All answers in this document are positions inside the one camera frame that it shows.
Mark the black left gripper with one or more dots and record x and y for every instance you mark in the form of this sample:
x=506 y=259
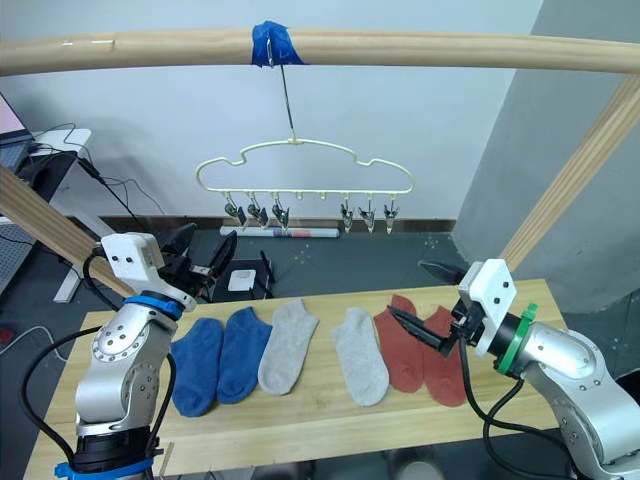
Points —
x=185 y=277

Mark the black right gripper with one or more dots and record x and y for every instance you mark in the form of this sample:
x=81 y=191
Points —
x=467 y=325

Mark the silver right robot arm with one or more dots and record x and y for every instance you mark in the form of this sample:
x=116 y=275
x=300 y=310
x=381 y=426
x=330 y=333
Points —
x=575 y=370

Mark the metal hanger clip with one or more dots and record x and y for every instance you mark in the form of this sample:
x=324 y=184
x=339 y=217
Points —
x=234 y=211
x=347 y=215
x=257 y=212
x=369 y=216
x=281 y=212
x=391 y=212

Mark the cream plastic clip hanger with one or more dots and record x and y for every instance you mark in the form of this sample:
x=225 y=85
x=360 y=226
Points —
x=300 y=143

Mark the metal hanger hook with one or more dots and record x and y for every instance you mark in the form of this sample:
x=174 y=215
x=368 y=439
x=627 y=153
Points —
x=286 y=95

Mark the white square box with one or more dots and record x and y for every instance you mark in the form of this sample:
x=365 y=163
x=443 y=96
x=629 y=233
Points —
x=242 y=280

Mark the red ankle sock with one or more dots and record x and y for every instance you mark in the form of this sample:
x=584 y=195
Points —
x=395 y=350
x=442 y=380

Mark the black folding stand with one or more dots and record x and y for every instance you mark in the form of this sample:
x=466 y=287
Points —
x=267 y=275

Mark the grey ankle sock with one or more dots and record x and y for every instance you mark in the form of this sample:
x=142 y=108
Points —
x=287 y=350
x=360 y=360

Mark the blue ankle sock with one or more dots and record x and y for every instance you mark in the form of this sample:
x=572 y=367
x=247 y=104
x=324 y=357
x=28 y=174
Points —
x=197 y=370
x=240 y=355

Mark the grey perforated board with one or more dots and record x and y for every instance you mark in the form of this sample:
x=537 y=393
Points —
x=12 y=250

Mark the thin wooden stick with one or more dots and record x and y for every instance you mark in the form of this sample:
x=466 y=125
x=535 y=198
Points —
x=166 y=460

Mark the blue tape wrap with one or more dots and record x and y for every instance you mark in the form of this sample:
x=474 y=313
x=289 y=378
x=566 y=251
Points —
x=285 y=47

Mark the open laptop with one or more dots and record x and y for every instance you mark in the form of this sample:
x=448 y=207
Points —
x=11 y=142

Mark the horizontal wooden beam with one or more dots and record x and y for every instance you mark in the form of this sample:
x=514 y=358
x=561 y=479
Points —
x=450 y=47

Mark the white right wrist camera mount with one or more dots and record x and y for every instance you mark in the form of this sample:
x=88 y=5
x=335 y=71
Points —
x=492 y=285

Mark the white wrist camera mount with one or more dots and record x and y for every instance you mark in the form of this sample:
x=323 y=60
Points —
x=131 y=252
x=492 y=285

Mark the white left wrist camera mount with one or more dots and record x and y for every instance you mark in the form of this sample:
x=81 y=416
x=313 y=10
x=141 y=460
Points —
x=131 y=252

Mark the slanted wooden frame post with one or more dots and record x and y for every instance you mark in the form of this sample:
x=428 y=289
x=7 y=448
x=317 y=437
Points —
x=575 y=180
x=45 y=222

